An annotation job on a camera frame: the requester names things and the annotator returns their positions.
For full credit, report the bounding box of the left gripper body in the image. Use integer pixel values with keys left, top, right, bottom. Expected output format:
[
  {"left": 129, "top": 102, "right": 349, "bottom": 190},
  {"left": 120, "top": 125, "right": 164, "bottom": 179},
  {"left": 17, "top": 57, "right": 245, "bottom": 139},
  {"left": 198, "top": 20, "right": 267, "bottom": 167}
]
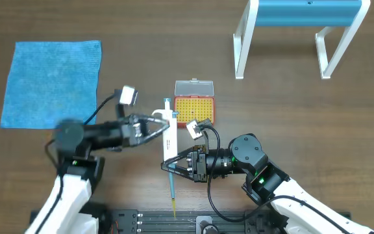
[{"left": 121, "top": 113, "right": 149, "bottom": 148}]

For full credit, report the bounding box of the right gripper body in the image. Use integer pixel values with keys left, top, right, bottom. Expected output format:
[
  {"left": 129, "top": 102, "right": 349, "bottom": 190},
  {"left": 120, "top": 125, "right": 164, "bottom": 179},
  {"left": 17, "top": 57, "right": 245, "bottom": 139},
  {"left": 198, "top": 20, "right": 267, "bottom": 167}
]
[{"left": 186, "top": 144, "right": 210, "bottom": 183}]

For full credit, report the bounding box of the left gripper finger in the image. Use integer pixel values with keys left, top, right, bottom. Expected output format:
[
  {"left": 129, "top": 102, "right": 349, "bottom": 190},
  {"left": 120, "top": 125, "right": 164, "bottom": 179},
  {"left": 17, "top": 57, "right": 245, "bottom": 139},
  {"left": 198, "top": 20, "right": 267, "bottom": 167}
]
[
  {"left": 140, "top": 113, "right": 171, "bottom": 128},
  {"left": 141, "top": 124, "right": 171, "bottom": 145}
]

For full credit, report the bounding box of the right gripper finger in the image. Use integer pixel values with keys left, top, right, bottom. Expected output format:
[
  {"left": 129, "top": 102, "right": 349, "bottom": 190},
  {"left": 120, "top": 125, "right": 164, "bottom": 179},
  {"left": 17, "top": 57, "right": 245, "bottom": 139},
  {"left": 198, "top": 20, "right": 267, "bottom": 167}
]
[
  {"left": 160, "top": 146, "right": 195, "bottom": 168},
  {"left": 160, "top": 165, "right": 195, "bottom": 182}
]

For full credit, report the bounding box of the white pipette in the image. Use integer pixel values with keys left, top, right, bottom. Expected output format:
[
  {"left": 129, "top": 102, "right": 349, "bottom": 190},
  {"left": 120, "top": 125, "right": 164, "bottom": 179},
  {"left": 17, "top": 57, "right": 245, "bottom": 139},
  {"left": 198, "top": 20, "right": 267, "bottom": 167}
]
[{"left": 151, "top": 97, "right": 180, "bottom": 220}]

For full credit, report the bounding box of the red and yellow tip box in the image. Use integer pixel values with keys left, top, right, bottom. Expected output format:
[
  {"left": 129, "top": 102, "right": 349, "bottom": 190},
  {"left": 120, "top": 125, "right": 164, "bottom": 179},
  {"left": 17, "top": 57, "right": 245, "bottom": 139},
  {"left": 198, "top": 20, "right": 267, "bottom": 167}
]
[{"left": 173, "top": 77, "right": 216, "bottom": 129}]

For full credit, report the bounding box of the blue cloth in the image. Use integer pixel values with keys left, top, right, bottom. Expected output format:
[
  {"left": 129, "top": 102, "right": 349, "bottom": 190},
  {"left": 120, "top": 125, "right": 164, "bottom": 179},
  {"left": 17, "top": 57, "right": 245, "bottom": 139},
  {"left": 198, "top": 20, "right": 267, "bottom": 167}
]
[{"left": 0, "top": 40, "right": 103, "bottom": 130}]

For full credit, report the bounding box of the white and blue stand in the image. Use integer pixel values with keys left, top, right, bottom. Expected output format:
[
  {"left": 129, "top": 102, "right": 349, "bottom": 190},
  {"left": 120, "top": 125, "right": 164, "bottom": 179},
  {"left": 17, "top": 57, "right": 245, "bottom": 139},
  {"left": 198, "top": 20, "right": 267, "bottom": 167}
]
[{"left": 232, "top": 0, "right": 372, "bottom": 81}]

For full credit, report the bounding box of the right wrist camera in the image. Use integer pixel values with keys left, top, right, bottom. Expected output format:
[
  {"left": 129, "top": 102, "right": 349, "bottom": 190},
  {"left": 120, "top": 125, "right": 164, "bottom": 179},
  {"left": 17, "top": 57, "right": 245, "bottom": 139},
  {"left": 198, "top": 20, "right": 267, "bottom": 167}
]
[{"left": 185, "top": 118, "right": 214, "bottom": 141}]

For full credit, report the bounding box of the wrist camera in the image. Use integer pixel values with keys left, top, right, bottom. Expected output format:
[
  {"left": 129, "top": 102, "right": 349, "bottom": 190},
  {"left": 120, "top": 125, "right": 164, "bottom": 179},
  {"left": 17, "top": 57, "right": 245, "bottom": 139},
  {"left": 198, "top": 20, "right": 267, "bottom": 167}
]
[
  {"left": 118, "top": 84, "right": 140, "bottom": 106},
  {"left": 185, "top": 118, "right": 214, "bottom": 141}
]

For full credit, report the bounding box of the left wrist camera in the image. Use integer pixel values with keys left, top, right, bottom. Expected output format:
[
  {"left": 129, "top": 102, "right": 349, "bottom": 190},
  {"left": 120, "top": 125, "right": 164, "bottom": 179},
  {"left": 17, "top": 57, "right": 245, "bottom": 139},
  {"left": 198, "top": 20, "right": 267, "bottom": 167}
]
[{"left": 118, "top": 84, "right": 140, "bottom": 106}]

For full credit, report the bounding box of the mounting rail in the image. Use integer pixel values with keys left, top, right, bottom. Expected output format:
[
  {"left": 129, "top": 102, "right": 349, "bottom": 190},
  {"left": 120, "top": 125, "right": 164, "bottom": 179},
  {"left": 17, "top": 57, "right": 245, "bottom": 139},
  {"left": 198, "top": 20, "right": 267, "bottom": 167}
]
[{"left": 29, "top": 209, "right": 352, "bottom": 234}]

